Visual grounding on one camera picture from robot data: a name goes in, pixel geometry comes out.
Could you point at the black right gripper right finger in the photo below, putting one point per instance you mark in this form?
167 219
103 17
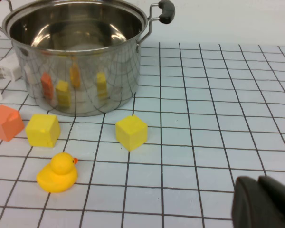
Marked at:
281 197

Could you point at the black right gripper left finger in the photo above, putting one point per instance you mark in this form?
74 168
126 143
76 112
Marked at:
248 206

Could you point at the stainless steel pot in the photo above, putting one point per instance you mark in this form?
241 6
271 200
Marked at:
85 71

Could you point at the white grid tablecloth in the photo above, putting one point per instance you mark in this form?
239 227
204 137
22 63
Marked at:
204 118

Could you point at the yellow foam cube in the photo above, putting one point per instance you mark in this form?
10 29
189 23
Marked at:
131 133
41 131

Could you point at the yellow rubber duck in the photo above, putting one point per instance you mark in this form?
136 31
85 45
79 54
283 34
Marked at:
58 175

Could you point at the orange foam cube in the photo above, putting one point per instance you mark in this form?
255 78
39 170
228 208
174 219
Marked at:
4 124

